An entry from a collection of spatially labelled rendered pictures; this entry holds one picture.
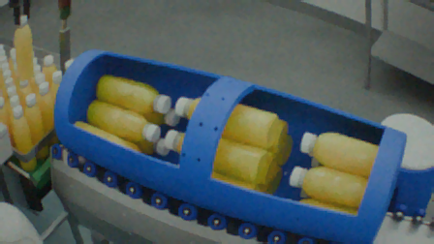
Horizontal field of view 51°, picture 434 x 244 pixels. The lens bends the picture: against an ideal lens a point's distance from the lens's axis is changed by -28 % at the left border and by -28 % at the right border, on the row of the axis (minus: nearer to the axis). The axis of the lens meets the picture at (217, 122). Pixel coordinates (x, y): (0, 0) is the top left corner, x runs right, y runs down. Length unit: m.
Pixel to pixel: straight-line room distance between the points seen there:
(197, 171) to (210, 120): 0.10
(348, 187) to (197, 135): 0.33
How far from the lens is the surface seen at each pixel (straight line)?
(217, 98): 1.21
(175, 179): 1.23
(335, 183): 1.15
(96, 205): 1.52
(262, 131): 1.20
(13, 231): 0.81
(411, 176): 1.42
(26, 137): 1.56
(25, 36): 1.53
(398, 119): 1.59
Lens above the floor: 1.86
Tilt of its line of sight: 34 degrees down
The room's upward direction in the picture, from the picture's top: straight up
